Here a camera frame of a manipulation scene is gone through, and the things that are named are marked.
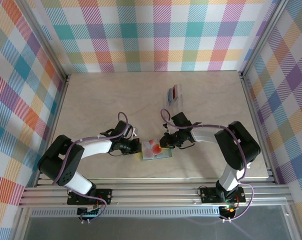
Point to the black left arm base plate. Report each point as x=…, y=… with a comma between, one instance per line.
x=103, y=196

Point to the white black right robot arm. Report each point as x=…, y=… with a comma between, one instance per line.
x=206, y=133

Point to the orange right controller board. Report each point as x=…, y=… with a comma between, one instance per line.
x=228, y=208

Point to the red card stack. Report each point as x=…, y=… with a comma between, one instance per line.
x=175, y=92

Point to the green left controller board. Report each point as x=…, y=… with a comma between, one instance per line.
x=91, y=212

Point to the clear plastic card holder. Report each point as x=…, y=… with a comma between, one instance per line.
x=179, y=102

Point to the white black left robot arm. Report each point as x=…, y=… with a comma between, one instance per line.
x=96, y=147

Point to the blue card stack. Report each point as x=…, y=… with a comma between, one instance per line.
x=170, y=95

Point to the grey metal panel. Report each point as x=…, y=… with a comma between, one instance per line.
x=153, y=228

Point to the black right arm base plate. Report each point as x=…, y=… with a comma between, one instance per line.
x=208, y=195

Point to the small colourful card case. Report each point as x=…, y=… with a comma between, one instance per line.
x=163, y=156

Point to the aluminium side rail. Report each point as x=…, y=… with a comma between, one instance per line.
x=257, y=125
x=54, y=125

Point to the aluminium frame post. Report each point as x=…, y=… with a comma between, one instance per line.
x=261, y=37
x=43, y=37

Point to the white card red circles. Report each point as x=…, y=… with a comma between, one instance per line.
x=153, y=148

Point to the aluminium cross rail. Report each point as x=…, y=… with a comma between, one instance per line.
x=153, y=195

